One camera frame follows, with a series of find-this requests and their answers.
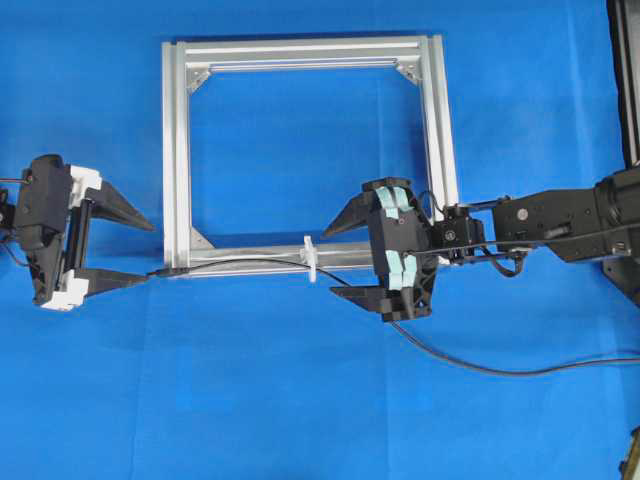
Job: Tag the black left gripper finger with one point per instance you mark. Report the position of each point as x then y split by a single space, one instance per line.
102 280
109 204

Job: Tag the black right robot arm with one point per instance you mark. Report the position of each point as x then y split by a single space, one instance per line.
578 225

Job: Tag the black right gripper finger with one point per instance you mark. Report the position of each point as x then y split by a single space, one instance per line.
368 298
354 215

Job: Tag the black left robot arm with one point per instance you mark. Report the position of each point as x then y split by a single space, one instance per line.
76 238

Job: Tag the silver aluminium extrusion frame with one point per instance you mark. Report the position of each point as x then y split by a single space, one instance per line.
265 140

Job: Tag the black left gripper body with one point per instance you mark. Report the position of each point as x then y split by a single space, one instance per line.
51 190

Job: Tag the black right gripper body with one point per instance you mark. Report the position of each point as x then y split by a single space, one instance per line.
399 234

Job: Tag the black vertical stand post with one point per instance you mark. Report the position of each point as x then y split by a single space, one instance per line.
623 18

